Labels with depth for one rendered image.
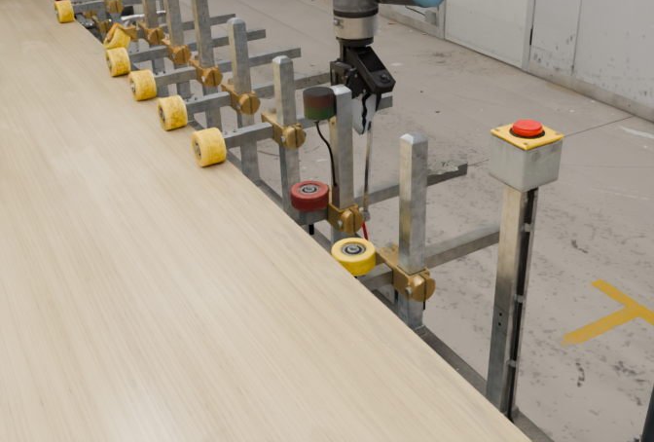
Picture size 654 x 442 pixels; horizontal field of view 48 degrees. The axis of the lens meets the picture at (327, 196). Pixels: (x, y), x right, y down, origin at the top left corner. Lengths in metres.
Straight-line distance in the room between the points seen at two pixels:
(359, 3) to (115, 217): 0.64
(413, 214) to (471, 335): 1.33
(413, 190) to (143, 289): 0.49
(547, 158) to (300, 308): 0.46
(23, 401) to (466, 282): 1.99
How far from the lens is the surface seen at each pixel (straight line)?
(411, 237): 1.34
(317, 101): 1.41
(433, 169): 1.72
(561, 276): 2.95
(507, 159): 1.04
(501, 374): 1.25
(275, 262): 1.34
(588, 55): 4.65
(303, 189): 1.57
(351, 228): 1.55
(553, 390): 2.45
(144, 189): 1.65
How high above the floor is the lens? 1.63
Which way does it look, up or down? 28 degrees down
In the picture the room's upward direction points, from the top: 2 degrees counter-clockwise
